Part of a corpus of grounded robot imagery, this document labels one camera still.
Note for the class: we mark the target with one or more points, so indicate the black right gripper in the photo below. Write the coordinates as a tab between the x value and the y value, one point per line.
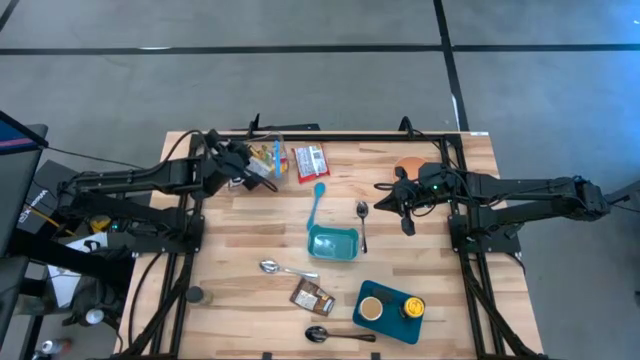
417	192

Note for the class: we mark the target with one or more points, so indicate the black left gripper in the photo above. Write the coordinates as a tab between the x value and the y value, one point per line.
215	165

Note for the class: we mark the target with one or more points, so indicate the blue-edged clear noodle packet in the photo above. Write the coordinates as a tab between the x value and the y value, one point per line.
276	157

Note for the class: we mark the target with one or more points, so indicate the beige-lid seasoning jar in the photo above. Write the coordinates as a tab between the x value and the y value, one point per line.
371	308

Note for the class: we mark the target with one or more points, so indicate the yellow-lid spice jar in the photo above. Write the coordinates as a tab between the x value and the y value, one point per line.
414	307

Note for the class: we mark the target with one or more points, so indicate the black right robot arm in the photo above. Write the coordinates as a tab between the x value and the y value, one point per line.
525	187

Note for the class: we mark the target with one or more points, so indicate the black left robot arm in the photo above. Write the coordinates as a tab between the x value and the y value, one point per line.
150	175

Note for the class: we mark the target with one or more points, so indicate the dull steel spoon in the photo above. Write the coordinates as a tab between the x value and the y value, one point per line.
362	209

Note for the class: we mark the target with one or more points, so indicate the orange bowl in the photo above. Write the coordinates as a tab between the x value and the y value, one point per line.
410	165

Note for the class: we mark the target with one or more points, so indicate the clear plastic bin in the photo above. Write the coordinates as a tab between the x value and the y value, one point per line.
282	181

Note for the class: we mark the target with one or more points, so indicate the red packet white label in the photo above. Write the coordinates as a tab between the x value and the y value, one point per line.
310	162

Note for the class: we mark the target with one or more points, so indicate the teal plastic container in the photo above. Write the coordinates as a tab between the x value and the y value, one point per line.
332	243

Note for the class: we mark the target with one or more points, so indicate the teal plastic spoon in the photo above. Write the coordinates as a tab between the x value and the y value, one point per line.
318	190

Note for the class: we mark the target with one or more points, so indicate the bright silver spoon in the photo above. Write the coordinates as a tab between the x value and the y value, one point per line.
270	266

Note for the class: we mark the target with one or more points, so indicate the brown torn snack packet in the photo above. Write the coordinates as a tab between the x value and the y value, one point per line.
311	297

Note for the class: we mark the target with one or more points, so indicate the deep blue plastic tray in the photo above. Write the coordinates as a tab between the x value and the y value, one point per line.
390	327

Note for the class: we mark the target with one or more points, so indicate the black spoon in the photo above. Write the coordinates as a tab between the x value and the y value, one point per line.
316	334

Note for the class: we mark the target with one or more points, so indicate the black tripod stand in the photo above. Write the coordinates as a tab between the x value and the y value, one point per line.
75	260

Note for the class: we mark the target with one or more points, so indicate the black case white logo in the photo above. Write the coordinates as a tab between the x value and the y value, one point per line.
45	200

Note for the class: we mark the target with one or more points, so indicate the white-capped bottle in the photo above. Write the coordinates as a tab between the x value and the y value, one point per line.
94	316

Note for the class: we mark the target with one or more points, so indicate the white paper sheet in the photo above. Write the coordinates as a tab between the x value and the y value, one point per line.
65	285

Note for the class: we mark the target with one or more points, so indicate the black desktop monitor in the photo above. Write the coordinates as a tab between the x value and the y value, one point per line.
15	190

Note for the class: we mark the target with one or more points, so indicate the grey metal stand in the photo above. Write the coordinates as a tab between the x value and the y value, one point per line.
625	195

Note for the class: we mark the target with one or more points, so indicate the silver drink can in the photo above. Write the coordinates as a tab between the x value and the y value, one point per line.
52	346

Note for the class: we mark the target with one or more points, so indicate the black upright bracket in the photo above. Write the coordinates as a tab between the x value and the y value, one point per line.
290	127
406	126

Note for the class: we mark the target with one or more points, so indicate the black metal table frame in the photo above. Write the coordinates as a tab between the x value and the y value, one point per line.
350	137

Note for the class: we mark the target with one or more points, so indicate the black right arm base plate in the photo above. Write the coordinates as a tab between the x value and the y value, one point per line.
460	242

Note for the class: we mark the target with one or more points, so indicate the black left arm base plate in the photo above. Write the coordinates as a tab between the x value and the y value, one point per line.
165	245

